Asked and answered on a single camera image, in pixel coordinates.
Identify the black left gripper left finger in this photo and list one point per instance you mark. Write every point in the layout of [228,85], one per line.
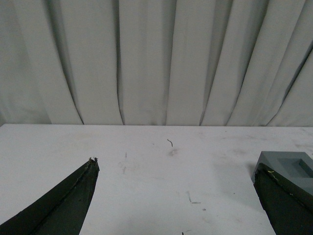
[62,210]

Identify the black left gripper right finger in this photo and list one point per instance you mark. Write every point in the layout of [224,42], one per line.
[289,208]

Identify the gray base block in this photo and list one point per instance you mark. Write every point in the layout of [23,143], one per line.
[297,167]

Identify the white pleated curtain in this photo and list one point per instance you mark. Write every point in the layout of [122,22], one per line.
[157,62]

